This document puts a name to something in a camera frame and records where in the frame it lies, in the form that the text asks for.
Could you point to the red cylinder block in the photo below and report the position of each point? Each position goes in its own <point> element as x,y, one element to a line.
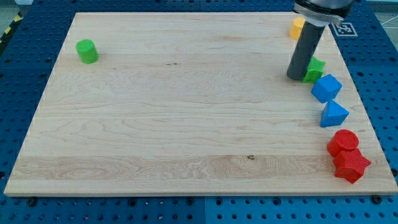
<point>343,140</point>

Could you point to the yellow block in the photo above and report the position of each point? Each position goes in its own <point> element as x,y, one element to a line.
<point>296,28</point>

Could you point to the grey cylindrical pointer tool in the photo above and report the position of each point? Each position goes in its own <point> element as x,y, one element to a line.
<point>304,50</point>

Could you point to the blue cube block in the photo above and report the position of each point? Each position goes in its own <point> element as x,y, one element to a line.
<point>326,88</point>

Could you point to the black bolt left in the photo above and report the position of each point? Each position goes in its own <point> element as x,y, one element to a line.
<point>31,201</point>

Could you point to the wooden board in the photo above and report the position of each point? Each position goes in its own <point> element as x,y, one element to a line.
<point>185,104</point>

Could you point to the black bolt right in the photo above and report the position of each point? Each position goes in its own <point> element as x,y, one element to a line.
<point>376,199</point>

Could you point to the blue triangle block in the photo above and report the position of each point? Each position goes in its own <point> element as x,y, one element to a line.
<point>333,114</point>

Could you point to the green star block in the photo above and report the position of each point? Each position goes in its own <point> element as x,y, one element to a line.
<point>314,70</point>

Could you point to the red star block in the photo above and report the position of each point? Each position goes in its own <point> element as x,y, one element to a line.
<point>350,165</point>

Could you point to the black bolt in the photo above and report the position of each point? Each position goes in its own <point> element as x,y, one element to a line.
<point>31,201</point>
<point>376,199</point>

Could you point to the green cylinder block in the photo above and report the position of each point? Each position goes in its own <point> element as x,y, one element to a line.
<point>87,51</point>

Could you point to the fiducial marker tag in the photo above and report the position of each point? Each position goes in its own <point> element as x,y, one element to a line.
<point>345,29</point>

